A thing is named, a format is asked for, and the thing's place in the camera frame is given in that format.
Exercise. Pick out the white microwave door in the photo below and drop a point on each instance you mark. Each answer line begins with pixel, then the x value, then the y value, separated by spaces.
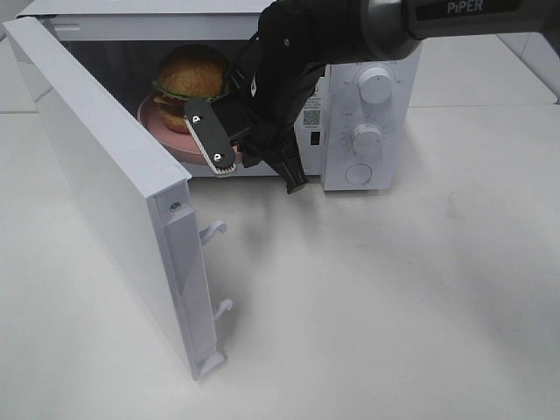
pixel 133 192

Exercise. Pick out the white microwave knob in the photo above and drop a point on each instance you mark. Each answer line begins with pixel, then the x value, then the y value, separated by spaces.
pixel 375 84
pixel 366 139

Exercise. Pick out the round white door button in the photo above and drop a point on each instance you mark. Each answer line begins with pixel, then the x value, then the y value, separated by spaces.
pixel 359 174

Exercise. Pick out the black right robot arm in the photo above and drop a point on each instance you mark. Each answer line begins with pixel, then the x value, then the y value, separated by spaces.
pixel 393 30

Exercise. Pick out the pink round plate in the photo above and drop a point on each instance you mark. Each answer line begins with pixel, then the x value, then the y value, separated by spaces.
pixel 180 145

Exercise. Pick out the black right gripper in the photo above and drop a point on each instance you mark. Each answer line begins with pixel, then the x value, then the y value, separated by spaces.
pixel 297 40

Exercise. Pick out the white warning label sticker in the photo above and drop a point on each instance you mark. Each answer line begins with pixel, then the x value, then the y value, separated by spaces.
pixel 310 116

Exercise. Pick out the lower white microwave knob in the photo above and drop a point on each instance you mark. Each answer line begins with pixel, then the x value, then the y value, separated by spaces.
pixel 366 139

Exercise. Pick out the upper white microwave knob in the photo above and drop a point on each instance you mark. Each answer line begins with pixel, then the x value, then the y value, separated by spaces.
pixel 375 84

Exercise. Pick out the burger with lettuce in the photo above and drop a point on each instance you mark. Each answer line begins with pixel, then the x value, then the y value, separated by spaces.
pixel 189 71

